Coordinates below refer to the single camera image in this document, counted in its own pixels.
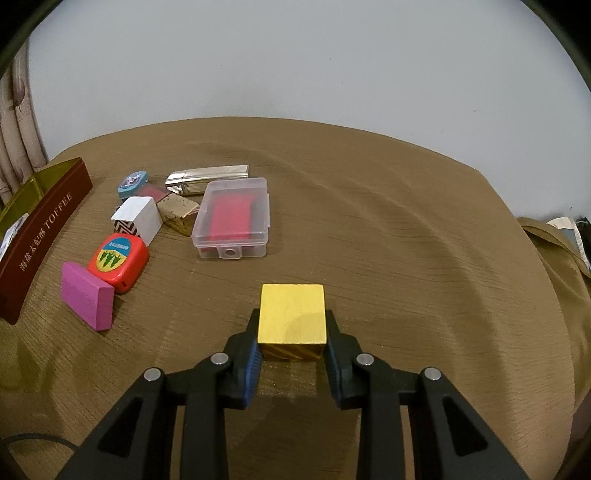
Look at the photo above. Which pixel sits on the patterned beige curtain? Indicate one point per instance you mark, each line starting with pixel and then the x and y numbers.
pixel 21 150

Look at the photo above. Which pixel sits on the yellow wooden cube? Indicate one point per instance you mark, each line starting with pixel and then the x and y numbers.
pixel 292 325

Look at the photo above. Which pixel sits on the olive fabric bag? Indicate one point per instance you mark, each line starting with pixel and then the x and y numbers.
pixel 570 279

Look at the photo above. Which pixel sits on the pink lipstick tube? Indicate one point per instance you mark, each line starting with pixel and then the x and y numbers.
pixel 152 191

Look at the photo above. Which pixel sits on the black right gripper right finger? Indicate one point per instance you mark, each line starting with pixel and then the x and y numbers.
pixel 450 440

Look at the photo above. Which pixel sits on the pink rectangular block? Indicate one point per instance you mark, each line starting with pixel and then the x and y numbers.
pixel 89 297

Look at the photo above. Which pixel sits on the teal small tape measure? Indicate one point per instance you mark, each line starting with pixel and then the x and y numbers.
pixel 131 184

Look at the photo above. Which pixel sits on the brown tablecloth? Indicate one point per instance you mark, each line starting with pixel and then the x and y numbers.
pixel 415 253

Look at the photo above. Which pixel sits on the white patterned cube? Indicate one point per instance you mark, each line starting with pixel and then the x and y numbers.
pixel 138 216

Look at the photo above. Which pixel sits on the silver metallic rectangular case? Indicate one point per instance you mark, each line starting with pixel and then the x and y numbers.
pixel 194 181

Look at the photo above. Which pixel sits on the clear box with red insert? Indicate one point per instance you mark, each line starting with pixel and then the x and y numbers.
pixel 233 220

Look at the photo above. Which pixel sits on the red tape measure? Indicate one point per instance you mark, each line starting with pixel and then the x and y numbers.
pixel 119 261

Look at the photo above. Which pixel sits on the gold toffee tin box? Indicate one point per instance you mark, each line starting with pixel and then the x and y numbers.
pixel 45 202

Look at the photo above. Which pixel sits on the gold speckled cube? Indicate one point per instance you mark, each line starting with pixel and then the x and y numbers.
pixel 178 212

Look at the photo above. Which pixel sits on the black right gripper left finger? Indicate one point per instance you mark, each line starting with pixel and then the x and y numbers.
pixel 134 440

